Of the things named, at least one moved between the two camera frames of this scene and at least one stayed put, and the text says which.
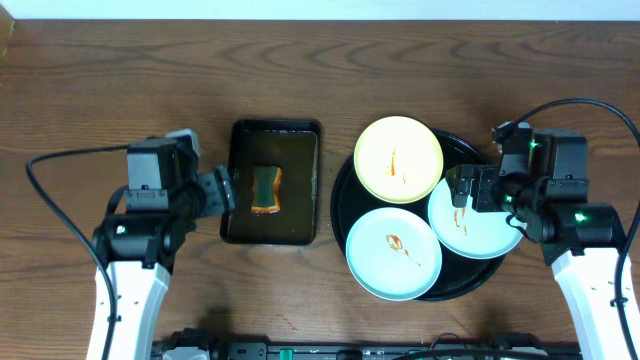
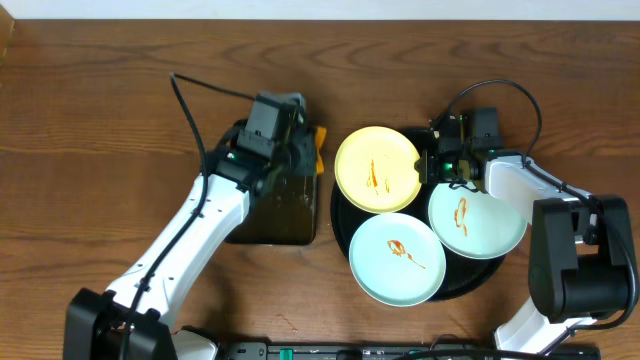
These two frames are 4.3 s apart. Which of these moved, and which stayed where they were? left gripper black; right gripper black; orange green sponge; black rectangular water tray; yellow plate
Moved: yellow plate; left gripper black; orange green sponge; right gripper black
Stayed: black rectangular water tray
